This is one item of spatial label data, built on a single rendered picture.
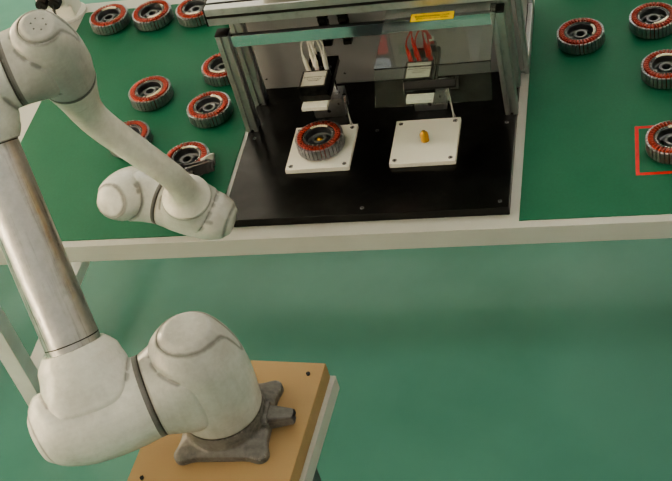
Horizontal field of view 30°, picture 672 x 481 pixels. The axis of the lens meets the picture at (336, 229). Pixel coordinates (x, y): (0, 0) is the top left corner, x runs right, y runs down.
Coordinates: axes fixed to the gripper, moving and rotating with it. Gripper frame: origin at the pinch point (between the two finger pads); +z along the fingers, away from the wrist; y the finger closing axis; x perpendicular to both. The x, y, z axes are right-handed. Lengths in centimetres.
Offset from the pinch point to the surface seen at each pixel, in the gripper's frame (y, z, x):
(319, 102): -34.0, -0.1, -12.7
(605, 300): -91, 61, 54
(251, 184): -18.4, -7.5, 4.4
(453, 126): -63, 6, -5
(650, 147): -107, -2, 0
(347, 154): -39.9, -1.1, -0.7
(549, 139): -85, 6, -1
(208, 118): -1.7, 11.6, -8.2
